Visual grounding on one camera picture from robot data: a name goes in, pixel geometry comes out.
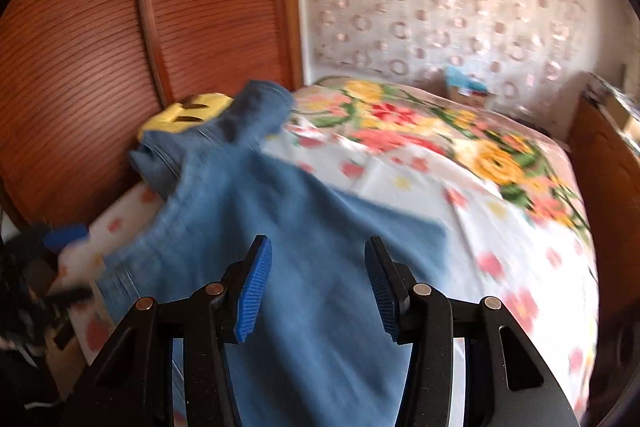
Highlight brown wooden wardrobe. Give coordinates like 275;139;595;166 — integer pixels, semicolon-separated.
0;0;307;230

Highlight pink floral blanket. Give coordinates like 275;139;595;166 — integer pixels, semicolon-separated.
290;76;597;235

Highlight brown wooden cabinet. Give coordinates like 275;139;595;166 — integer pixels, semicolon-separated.
569;96;640;260

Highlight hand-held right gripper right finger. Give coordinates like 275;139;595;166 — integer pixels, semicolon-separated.
364;236;576;427

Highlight blue denim pants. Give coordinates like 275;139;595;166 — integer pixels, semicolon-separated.
92;79;451;427

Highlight white flower print bed sheet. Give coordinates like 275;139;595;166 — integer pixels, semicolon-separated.
55;122;601;427

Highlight cardboard box with blue bag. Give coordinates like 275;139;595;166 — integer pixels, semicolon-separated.
444;66;499;108

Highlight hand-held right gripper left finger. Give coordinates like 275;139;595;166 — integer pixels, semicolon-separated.
75;234;274;427

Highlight pile of boxes and papers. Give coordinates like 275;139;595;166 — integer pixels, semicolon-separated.
582;71;640;135

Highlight yellow pillow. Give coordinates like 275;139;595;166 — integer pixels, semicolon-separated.
137;92;236;138

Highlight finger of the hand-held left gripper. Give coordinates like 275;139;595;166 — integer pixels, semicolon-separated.
42;223;92;251

